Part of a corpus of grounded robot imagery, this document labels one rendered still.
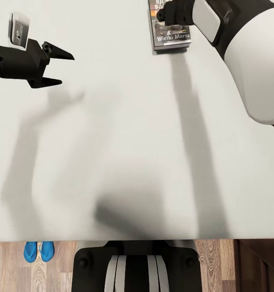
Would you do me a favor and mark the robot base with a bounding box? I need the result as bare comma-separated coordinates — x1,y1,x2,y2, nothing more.
71,240,202,292

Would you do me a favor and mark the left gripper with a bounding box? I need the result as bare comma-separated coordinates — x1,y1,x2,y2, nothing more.
0,38,74,88

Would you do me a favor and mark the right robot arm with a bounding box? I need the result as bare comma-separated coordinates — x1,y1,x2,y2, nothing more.
156,0,274,127

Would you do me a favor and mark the hardback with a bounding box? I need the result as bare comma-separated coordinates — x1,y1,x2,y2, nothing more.
147,0,191,51

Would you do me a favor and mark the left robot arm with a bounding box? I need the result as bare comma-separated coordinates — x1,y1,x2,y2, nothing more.
0,10,74,88

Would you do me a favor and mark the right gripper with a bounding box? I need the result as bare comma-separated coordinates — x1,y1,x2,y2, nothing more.
156,0,190,26

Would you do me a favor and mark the sandal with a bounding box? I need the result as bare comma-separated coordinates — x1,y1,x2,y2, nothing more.
40,241,54,262
24,242,37,263

